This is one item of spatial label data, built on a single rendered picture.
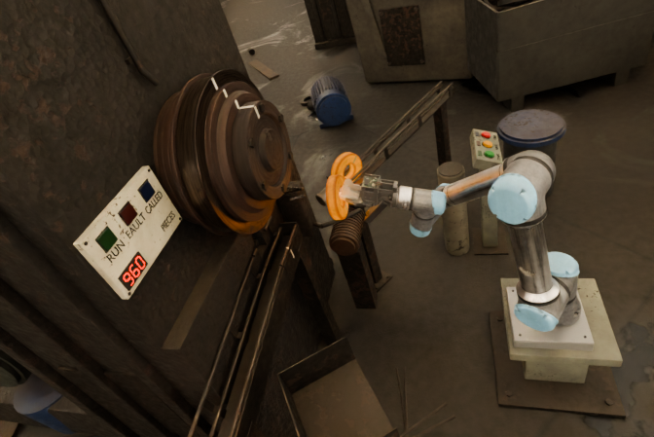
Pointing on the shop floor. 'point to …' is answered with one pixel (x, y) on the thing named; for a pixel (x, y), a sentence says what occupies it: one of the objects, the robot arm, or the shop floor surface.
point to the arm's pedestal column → (552, 382)
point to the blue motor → (331, 101)
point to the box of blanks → (560, 23)
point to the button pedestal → (494, 239)
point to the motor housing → (354, 260)
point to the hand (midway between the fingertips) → (336, 193)
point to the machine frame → (186, 403)
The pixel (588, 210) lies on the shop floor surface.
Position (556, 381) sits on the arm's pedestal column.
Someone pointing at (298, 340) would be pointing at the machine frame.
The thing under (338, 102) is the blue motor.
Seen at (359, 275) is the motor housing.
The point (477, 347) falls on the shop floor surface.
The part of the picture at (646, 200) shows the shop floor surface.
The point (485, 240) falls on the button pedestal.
